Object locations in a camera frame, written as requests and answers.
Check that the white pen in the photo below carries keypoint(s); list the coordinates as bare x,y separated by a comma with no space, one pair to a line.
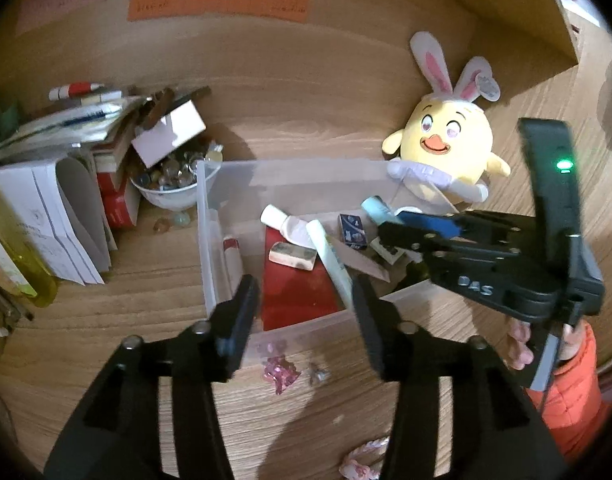
103,96

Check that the amber glass marble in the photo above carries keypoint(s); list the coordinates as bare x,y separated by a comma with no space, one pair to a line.
160,226

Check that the person's right hand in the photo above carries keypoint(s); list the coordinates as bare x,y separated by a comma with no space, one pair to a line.
519,347

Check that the pink crumpled wrapper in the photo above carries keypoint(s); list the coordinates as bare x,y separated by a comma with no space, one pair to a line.
282,370

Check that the red and white marker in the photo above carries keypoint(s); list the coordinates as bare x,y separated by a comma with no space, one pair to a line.
78,90

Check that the white card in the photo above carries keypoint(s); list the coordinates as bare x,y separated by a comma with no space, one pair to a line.
168,132

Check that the small grey metal piece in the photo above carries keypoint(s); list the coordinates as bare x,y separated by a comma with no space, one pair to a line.
318,374

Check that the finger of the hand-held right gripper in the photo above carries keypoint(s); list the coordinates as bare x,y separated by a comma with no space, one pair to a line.
405,237
430,223

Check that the light blue tube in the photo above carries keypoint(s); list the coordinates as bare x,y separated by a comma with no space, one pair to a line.
378,209

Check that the red box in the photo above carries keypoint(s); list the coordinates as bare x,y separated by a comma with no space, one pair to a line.
118,200

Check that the white tube red label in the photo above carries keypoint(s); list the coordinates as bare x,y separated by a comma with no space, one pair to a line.
232,265

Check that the white tube with cap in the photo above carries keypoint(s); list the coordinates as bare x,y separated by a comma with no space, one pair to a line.
286,225

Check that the yellow chick plush toy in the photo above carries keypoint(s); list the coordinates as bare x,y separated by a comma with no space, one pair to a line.
450,150

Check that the clear glass marble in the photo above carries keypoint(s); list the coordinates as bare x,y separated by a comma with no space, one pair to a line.
182,218

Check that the white mahjong tile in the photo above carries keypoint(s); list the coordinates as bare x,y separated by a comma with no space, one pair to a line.
385,251
292,256

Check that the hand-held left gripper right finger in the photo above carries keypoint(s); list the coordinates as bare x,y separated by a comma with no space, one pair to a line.
368,315

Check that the small dark blue box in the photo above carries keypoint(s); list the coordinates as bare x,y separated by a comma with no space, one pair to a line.
353,231

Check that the long pale green tube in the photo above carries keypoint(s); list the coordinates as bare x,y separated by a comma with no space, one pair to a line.
331,260

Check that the clear plastic storage box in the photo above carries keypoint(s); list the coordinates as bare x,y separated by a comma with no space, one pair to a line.
296,176

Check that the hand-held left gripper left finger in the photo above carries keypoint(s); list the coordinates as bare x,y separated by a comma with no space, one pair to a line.
241,315

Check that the pile of glass marbles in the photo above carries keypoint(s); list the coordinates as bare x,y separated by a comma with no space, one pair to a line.
173,170

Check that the white ceramic bowl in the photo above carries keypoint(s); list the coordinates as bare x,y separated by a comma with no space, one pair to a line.
171,199

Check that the red notebook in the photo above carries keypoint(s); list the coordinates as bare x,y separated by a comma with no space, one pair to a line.
296,295

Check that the stack of papers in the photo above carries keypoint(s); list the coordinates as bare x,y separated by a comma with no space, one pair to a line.
61,125

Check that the yellow-green bottle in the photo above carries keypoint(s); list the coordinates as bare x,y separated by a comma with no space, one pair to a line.
16,265

